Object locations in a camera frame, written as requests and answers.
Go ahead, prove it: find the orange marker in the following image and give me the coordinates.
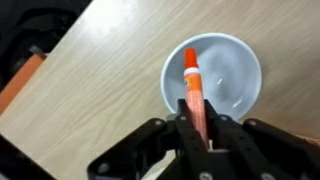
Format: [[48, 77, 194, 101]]
[[183, 47, 211, 148]]

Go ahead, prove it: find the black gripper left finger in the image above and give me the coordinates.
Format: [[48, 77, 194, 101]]
[[87, 98, 218, 180]]

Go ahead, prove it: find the orange chair seat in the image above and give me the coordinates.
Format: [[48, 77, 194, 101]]
[[0, 53, 47, 115]]

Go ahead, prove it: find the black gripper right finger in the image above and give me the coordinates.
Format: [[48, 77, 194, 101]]
[[203, 99, 320, 180]]

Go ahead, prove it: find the white bowl with green band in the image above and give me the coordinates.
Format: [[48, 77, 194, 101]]
[[160, 32, 263, 122]]

